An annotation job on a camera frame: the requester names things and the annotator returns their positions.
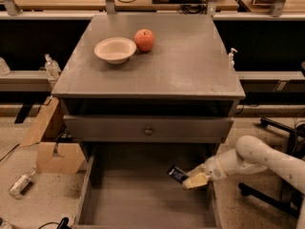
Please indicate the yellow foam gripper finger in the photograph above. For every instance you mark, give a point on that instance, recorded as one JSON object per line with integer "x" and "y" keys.
{"x": 195, "y": 181}
{"x": 200, "y": 169}

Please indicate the dark blue rxbar wrapper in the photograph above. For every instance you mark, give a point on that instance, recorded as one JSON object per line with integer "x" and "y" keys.
{"x": 177, "y": 174}

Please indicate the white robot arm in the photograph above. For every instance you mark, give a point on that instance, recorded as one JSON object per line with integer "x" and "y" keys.
{"x": 249, "y": 156}

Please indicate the brass drawer knob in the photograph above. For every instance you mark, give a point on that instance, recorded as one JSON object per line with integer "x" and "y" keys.
{"x": 148, "y": 131}

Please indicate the open grey middle drawer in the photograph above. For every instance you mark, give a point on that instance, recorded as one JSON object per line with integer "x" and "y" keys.
{"x": 127, "y": 187}

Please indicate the grey drawer cabinet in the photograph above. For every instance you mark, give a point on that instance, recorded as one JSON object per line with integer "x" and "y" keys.
{"x": 187, "y": 72}

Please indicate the grey top drawer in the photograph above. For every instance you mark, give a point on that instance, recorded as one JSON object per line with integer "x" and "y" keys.
{"x": 126, "y": 128}

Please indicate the white pump bottle right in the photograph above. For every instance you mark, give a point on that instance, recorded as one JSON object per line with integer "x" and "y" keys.
{"x": 231, "y": 54}

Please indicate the brown cardboard box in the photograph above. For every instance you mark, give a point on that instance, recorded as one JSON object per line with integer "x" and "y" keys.
{"x": 53, "y": 156}

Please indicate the red apple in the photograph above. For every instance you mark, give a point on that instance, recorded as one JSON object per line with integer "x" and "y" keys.
{"x": 144, "y": 40}

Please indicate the white paper bowl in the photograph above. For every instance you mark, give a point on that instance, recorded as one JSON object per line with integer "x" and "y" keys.
{"x": 115, "y": 50}

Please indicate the clear sanitizer bottle left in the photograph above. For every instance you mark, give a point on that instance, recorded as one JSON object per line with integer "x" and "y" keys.
{"x": 52, "y": 66}

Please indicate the clear bottle on floor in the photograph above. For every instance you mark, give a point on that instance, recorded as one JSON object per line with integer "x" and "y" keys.
{"x": 21, "y": 183}

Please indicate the wooden workbench with rail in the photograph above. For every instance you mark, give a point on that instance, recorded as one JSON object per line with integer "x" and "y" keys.
{"x": 225, "y": 9}

